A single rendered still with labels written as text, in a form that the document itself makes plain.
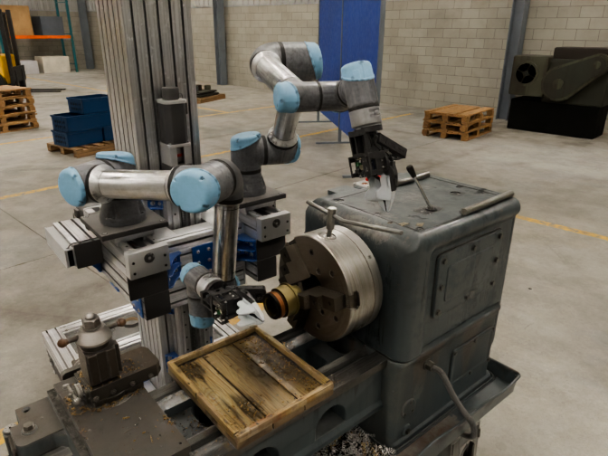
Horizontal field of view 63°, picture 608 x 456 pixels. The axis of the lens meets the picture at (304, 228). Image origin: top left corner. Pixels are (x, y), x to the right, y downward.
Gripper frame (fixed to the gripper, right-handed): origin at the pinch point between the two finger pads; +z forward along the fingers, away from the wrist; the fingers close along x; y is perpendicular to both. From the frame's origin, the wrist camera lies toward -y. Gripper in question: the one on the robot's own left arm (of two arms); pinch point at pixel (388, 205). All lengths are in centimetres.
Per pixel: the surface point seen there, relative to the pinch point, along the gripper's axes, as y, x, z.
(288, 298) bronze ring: 21.1, -21.3, 19.0
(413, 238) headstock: -9.0, -1.8, 10.6
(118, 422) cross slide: 68, -26, 32
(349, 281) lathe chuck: 9.0, -9.8, 17.6
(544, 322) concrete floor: -208, -79, 116
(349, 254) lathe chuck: 5.0, -12.2, 11.4
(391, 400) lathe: -6, -19, 60
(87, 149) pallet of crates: -128, -685, -105
